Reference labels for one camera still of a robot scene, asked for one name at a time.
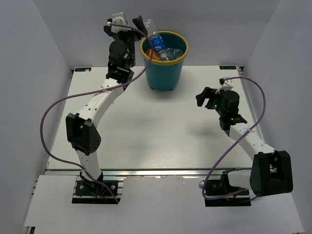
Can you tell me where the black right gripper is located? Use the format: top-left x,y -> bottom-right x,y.
195,87 -> 225,117

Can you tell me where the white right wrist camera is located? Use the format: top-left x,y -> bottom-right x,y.
215,77 -> 233,94

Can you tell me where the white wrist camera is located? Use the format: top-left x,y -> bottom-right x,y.
215,77 -> 233,94
107,12 -> 131,34

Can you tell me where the orange juice bottle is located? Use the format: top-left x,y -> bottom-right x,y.
145,49 -> 161,61

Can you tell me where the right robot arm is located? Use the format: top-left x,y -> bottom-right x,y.
195,87 -> 293,197

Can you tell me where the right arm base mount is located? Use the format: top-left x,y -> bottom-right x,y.
205,179 -> 251,207

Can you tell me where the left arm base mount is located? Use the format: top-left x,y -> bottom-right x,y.
72,177 -> 123,205

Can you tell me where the small clear bottle blue cap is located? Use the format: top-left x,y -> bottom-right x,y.
144,19 -> 169,61

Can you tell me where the long clear plastic bottle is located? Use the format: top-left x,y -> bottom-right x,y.
165,48 -> 184,61

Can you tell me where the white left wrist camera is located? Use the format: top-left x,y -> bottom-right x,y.
107,12 -> 131,34

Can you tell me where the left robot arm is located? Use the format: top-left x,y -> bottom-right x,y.
65,13 -> 147,195

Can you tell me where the teal bin with yellow rim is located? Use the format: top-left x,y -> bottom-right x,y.
140,31 -> 189,91

